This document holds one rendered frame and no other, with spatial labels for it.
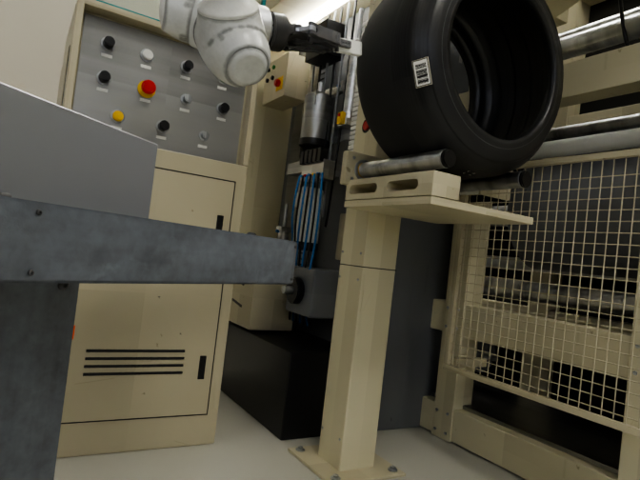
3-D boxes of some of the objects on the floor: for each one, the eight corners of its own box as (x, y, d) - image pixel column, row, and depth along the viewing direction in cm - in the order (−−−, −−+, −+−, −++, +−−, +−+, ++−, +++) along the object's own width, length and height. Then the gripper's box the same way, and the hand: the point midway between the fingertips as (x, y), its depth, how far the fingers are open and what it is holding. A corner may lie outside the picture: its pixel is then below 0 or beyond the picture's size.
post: (315, 457, 161) (403, -299, 168) (350, 452, 168) (432, -273, 175) (337, 475, 149) (430, -336, 157) (373, 470, 156) (461, -307, 164)
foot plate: (288, 450, 163) (288, 444, 163) (355, 443, 177) (355, 436, 177) (331, 489, 140) (332, 480, 140) (406, 476, 154) (406, 469, 154)
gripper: (279, -1, 98) (377, 23, 111) (252, 22, 110) (344, 41, 122) (279, 38, 99) (377, 58, 111) (252, 57, 110) (344, 72, 122)
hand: (348, 47), depth 115 cm, fingers closed
